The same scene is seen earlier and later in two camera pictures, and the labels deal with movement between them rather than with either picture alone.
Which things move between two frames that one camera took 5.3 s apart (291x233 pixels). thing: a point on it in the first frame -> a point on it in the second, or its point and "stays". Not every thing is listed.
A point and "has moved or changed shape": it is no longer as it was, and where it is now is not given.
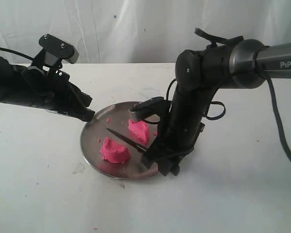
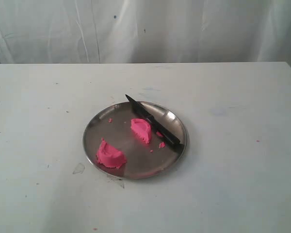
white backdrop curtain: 138,31 stays
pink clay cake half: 114,152 has moved or changed shape
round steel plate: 113,145 stays
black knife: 129,142 has moved or changed shape
